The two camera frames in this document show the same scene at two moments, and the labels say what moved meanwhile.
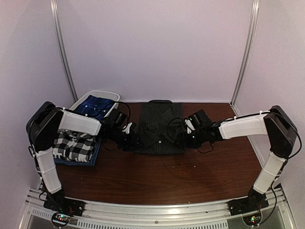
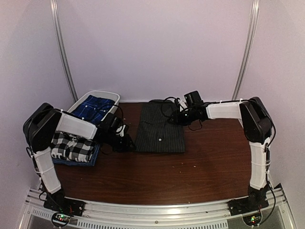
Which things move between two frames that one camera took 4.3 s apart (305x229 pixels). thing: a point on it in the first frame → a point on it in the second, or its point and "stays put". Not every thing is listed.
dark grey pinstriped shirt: [161, 130] stays put
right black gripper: [187, 143] → [177, 119]
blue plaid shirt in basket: [95, 106] stays put
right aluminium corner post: [253, 29] stays put
